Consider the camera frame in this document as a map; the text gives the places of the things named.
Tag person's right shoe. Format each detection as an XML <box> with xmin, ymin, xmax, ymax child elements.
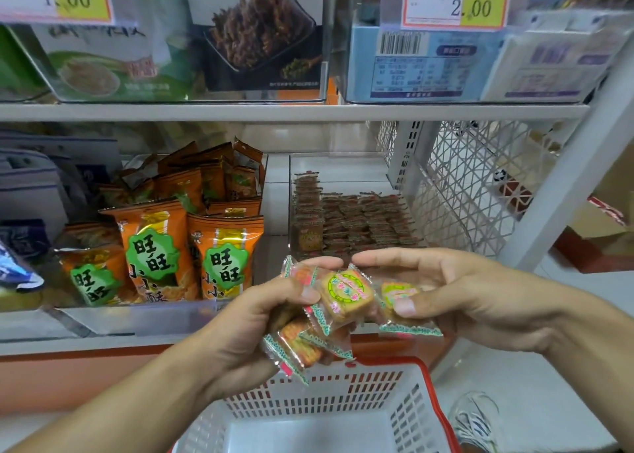
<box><xmin>448</xmin><ymin>390</ymin><xmax>505</xmax><ymax>453</ymax></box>

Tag brown cardboard box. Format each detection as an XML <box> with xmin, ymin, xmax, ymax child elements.
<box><xmin>555</xmin><ymin>140</ymin><xmax>634</xmax><ymax>273</ymax></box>

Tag bundle of snack packets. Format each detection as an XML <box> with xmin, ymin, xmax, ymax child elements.
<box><xmin>376</xmin><ymin>277</ymin><xmax>445</xmax><ymax>338</ymax></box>
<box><xmin>260</xmin><ymin>256</ymin><xmax>378</xmax><ymax>384</ymax></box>

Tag black product box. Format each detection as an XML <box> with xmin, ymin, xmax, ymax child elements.
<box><xmin>181</xmin><ymin>0</ymin><xmax>333</xmax><ymax>102</ymax></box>

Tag white metal shelf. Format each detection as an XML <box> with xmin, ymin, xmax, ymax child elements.
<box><xmin>0</xmin><ymin>0</ymin><xmax>634</xmax><ymax>358</ymax></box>

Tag green white product box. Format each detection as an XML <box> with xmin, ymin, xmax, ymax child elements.
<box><xmin>15</xmin><ymin>16</ymin><xmax>194</xmax><ymax>104</ymax></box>

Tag clear plastic shelf front guard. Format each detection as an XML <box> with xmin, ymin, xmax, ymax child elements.
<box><xmin>0</xmin><ymin>299</ymin><xmax>224</xmax><ymax>342</ymax></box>

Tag person's right hand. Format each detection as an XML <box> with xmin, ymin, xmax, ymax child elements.
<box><xmin>351</xmin><ymin>246</ymin><xmax>576</xmax><ymax>355</ymax></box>

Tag person's left hand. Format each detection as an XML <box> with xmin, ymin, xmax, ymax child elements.
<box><xmin>188</xmin><ymin>256</ymin><xmax>346</xmax><ymax>401</ymax></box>

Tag blue product box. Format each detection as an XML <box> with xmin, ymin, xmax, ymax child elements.
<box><xmin>345</xmin><ymin>0</ymin><xmax>507</xmax><ymax>105</ymax></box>

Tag dark green product bag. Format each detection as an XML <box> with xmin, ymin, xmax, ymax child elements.
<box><xmin>0</xmin><ymin>26</ymin><xmax>51</xmax><ymax>102</ymax></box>

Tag group of orange snack bags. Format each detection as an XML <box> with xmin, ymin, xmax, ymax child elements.
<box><xmin>54</xmin><ymin>137</ymin><xmax>267</xmax><ymax>307</ymax></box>

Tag orange shelf base panel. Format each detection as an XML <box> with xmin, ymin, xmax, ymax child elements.
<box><xmin>0</xmin><ymin>331</ymin><xmax>457</xmax><ymax>414</ymax></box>

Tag white basket with red rim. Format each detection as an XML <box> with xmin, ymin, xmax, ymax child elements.
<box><xmin>170</xmin><ymin>357</ymin><xmax>462</xmax><ymax>453</ymax></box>

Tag row of small snack packets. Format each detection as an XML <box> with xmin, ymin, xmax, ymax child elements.
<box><xmin>292</xmin><ymin>170</ymin><xmax>427</xmax><ymax>263</ymax></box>

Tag white perforated side panel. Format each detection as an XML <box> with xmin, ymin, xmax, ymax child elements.
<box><xmin>374</xmin><ymin>121</ymin><xmax>586</xmax><ymax>261</ymax></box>

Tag blue white snack bag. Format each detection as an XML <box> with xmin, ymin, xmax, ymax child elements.
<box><xmin>0</xmin><ymin>238</ymin><xmax>46</xmax><ymax>292</ymax></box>

